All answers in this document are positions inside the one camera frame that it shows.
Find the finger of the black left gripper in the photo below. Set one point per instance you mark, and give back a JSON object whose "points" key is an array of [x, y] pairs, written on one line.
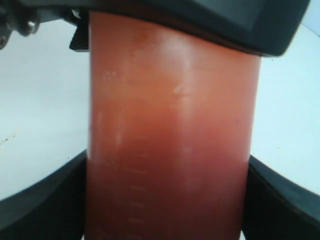
{"points": [[80, 39], [259, 27]]}

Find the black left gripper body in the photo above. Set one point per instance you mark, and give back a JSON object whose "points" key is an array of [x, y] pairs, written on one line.
{"points": [[26, 20]]}

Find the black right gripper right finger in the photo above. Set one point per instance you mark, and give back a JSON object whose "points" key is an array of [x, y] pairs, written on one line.
{"points": [[278, 209]]}

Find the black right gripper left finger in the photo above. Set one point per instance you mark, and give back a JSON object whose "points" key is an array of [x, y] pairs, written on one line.
{"points": [[51, 209]]}

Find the red sauce squeeze bottle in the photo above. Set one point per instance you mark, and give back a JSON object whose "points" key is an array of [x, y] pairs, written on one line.
{"points": [[171, 120]]}

